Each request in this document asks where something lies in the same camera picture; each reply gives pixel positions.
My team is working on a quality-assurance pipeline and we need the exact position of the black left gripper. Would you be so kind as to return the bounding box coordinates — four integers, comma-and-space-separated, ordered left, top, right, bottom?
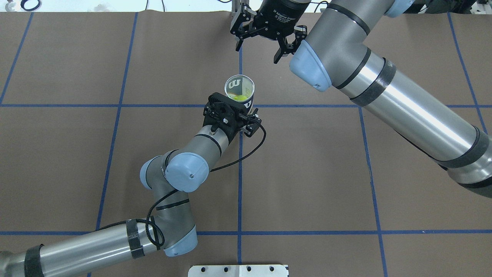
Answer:
203, 106, 262, 143

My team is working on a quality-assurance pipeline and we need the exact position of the yellow Wilson tennis ball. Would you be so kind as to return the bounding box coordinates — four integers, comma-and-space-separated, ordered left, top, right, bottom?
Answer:
228, 93, 249, 102

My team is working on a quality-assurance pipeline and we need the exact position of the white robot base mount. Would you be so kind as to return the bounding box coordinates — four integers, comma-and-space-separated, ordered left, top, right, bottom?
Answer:
188, 264, 289, 277

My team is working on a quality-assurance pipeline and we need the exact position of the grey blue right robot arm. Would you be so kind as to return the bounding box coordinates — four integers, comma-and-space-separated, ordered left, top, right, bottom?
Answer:
230, 0, 492, 198

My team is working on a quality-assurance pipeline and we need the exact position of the blue tape roll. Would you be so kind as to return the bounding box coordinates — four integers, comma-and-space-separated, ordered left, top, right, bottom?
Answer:
20, 0, 42, 12

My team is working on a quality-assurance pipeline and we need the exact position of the aluminium frame post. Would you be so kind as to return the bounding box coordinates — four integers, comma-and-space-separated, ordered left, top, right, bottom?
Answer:
231, 0, 241, 18

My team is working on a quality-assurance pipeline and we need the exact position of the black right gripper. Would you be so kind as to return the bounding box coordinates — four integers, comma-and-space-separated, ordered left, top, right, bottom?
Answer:
230, 0, 310, 64

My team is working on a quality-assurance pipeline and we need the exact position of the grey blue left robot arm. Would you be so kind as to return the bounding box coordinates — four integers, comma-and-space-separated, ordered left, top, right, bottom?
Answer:
1, 105, 203, 253

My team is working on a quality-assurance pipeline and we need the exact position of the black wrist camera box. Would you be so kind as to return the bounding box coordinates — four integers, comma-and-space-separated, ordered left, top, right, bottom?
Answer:
203, 92, 248, 126

